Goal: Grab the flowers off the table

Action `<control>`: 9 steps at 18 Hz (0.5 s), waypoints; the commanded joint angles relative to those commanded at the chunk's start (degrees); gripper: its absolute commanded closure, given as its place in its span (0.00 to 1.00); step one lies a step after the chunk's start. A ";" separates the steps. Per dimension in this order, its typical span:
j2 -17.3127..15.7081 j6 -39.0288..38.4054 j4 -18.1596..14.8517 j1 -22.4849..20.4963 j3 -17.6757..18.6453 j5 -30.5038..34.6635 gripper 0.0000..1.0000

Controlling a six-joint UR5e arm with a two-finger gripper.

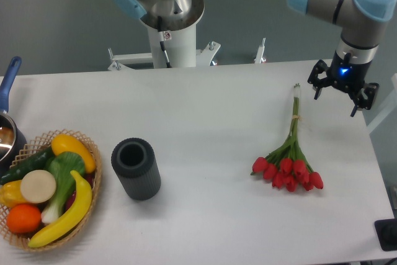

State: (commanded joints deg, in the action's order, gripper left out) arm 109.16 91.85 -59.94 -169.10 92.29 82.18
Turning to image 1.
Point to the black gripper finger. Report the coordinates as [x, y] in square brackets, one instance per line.
[364, 97]
[319, 78]

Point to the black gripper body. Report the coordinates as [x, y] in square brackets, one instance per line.
[345, 75]

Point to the red tulip bouquet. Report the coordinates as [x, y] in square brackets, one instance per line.
[287, 165]

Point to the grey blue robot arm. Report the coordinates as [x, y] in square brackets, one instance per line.
[363, 22]

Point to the right table clamp screw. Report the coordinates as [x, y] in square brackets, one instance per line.
[260, 57]

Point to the black device at edge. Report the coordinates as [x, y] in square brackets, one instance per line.
[386, 233]

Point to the dark grey ribbed vase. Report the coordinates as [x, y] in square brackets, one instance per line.
[134, 163]

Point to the yellow banana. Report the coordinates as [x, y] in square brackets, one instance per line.
[69, 219]

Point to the yellow squash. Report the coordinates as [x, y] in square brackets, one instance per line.
[67, 143]

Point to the green bok choy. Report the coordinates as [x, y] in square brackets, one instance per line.
[60, 167]

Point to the woven wicker basket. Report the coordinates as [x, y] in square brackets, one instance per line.
[40, 143]

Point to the green cucumber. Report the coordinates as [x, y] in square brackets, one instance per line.
[37, 161]

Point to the beige round disc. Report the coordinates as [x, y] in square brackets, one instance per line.
[38, 186]

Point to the orange fruit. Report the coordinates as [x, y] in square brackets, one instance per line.
[23, 218]

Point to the yellow bell pepper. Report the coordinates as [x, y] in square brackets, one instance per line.
[11, 195]

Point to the white frame at right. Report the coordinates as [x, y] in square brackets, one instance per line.
[385, 108]

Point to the white table clamp bracket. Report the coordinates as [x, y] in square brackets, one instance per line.
[203, 57]

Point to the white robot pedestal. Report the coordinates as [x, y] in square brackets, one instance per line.
[171, 26]

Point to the blue handled saucepan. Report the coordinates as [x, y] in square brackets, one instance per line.
[12, 139]

